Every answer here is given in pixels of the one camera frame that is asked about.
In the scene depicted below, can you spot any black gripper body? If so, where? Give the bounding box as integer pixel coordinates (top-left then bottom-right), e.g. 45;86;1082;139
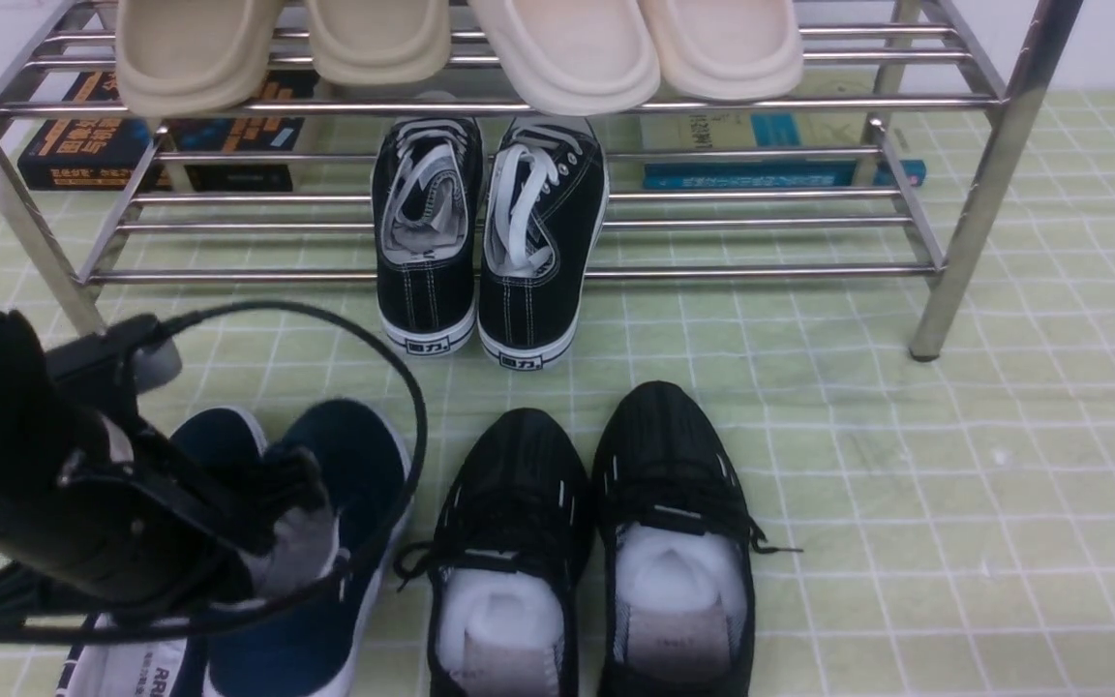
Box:
54;416;335;612

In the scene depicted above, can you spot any navy canvas slip-on shoe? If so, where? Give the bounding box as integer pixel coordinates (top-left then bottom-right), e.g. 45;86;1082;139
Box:
198;398;415;697

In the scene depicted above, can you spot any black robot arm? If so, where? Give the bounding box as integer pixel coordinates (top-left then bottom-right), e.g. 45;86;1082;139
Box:
0;312;337;623

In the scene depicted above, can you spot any silver metal shoe rack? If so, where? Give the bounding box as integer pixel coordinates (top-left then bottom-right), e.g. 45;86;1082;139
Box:
0;0;1086;362

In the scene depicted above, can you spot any black orange book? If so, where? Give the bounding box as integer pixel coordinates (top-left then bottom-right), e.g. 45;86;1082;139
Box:
16;116;319;193

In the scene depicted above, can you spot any left black mesh sneaker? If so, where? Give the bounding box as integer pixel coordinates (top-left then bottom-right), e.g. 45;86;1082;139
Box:
394;408;593;696

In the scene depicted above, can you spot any black mesh sneaker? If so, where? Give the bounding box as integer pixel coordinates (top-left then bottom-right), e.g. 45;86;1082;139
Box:
394;408;593;696
591;380;777;696

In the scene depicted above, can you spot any left black canvas sneaker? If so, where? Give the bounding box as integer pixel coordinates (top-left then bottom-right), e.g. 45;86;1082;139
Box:
371;116;486;357

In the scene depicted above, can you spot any black canvas sneaker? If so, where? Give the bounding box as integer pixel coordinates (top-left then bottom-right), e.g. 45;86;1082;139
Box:
477;115;610;372
371;116;486;357

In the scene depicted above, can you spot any beige slipper far left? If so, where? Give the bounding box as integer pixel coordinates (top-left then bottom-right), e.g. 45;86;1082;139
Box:
115;1;285;118

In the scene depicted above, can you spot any beige slipper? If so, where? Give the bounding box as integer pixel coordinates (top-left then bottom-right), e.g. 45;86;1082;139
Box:
306;1;452;85
115;1;285;118

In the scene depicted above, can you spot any right black canvas sneaker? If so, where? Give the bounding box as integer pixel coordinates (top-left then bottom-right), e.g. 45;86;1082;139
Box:
477;115;610;372

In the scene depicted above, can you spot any right black mesh sneaker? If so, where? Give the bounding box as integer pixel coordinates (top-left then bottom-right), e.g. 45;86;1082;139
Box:
591;380;777;696

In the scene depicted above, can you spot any cream slipper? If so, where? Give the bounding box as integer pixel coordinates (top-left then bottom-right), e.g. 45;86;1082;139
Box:
469;1;662;116
639;1;804;101

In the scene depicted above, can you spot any cream slipper far right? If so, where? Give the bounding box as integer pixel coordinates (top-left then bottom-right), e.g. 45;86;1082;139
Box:
639;1;804;101

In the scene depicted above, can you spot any green checkered table mat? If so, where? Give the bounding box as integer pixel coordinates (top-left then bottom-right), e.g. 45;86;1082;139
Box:
0;87;1115;697

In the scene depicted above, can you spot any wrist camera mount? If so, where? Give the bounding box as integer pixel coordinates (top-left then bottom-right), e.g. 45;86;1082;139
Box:
45;314;183;401

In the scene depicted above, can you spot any black cable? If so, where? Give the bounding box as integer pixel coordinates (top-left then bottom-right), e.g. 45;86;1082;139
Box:
0;299;429;646

